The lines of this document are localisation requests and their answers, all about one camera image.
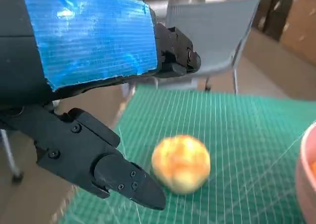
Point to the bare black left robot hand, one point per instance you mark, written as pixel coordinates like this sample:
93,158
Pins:
86,36

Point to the round toy bread bun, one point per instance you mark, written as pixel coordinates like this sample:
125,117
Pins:
181,164

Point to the pink bowl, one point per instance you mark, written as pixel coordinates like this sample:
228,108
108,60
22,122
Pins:
306,172

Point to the grey mesh chair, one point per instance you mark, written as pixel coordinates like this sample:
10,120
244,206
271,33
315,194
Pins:
205,36

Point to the grey chair leg with caster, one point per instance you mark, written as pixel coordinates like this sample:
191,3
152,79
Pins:
17,178

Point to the green cutting mat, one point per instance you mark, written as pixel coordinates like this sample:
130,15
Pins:
222,122

